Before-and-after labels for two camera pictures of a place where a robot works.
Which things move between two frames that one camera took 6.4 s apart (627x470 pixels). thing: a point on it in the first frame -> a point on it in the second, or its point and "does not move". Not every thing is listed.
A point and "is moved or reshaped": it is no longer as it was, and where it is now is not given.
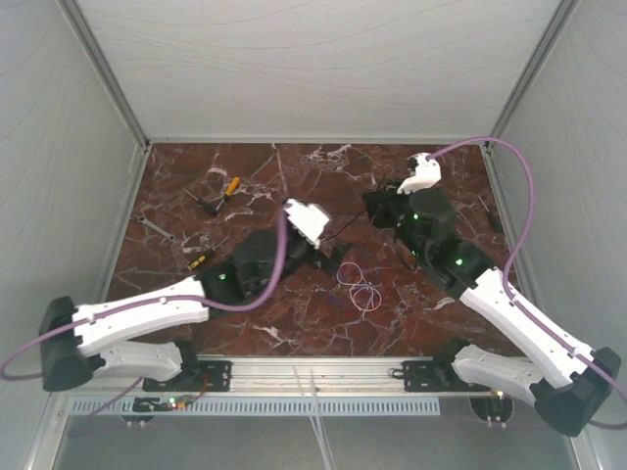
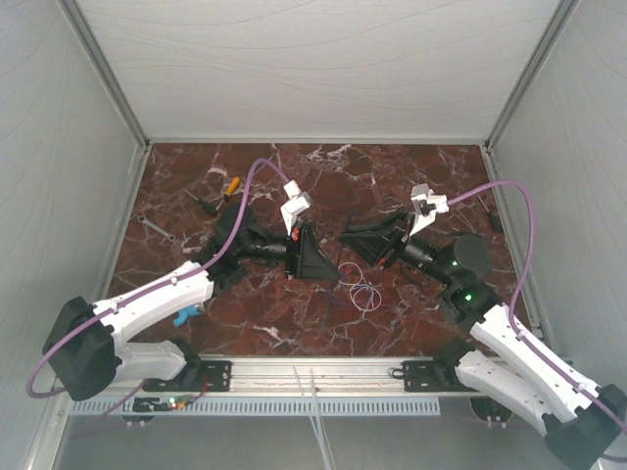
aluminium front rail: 305,377 does not move
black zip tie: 344,227 is moved or reshaped
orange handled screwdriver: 229,191 does not move
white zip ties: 317,426 does not move
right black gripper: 378,202 -> 372,245
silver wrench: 143,219 does not move
